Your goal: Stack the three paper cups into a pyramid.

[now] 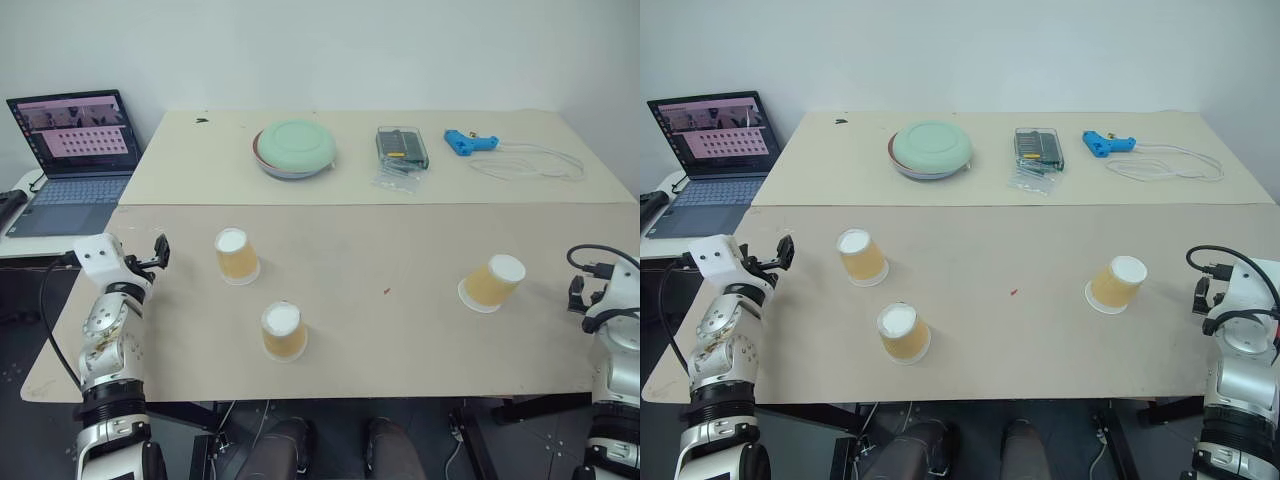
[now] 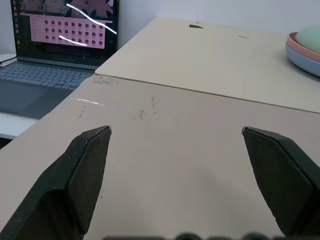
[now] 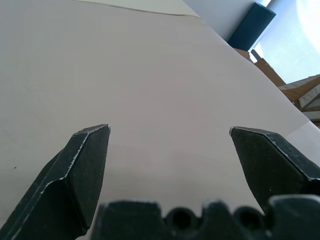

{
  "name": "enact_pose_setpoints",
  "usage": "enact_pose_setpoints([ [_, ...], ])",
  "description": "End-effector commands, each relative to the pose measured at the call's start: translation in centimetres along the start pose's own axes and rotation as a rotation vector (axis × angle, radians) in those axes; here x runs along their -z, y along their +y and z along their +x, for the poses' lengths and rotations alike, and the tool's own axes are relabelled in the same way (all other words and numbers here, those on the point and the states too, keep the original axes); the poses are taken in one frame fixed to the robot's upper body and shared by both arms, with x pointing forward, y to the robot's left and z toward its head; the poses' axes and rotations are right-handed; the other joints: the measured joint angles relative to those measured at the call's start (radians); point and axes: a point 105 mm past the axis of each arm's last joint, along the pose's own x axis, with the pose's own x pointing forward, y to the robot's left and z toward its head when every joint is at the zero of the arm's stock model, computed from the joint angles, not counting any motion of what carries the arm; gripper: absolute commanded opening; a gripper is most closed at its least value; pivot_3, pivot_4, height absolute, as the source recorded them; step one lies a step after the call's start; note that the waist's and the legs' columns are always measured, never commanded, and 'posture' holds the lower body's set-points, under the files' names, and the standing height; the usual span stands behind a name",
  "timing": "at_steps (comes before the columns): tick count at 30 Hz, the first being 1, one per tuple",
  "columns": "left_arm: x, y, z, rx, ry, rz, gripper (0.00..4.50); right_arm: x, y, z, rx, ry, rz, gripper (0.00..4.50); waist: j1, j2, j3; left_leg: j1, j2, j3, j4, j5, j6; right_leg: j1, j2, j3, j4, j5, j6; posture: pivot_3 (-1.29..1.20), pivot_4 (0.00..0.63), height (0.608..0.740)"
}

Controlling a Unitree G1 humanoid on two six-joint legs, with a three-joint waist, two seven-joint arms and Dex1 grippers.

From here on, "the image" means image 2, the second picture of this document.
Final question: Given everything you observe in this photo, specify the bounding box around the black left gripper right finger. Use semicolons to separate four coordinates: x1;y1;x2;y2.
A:
241;126;320;237

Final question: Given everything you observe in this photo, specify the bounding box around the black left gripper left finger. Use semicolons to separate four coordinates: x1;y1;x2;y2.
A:
0;125;112;240

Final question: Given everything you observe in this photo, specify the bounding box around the light blue plate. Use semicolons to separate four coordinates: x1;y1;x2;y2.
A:
284;41;320;78

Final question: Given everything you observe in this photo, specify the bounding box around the pink plate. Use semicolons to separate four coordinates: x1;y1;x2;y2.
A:
286;32;320;63

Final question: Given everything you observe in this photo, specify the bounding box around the grey open laptop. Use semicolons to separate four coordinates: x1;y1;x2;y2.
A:
0;0;121;120

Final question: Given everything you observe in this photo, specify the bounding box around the light green plate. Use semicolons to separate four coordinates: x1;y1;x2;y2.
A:
294;23;320;55

